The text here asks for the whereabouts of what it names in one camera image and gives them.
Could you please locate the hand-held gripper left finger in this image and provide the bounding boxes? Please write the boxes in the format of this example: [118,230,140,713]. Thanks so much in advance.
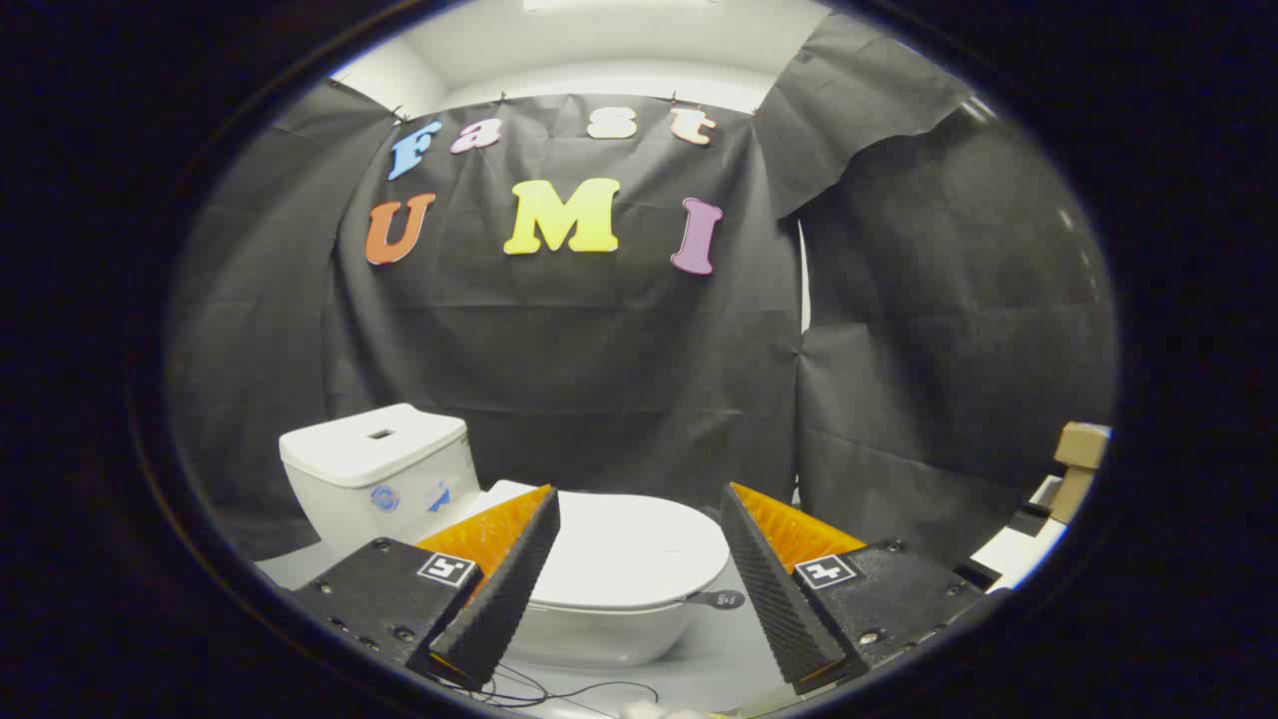
[290,485,562,692]

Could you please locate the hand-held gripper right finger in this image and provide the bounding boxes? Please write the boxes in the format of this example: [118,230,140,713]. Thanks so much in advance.
[721,482,1009,697]

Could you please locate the white toilet tank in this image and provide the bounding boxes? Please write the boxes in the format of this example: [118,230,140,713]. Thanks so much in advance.
[279,403,485,560]

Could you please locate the white furniture panel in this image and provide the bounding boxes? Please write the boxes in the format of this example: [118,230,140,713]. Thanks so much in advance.
[970,474,1069,592]

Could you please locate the black backdrop cloth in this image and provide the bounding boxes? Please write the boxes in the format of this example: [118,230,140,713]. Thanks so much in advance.
[165,10,1117,562]

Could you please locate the brown cardboard box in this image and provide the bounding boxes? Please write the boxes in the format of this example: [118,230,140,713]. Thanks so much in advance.
[1048,421,1111,525]

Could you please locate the thin black cable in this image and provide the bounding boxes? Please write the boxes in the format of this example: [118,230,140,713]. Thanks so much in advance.
[469,662,661,710]

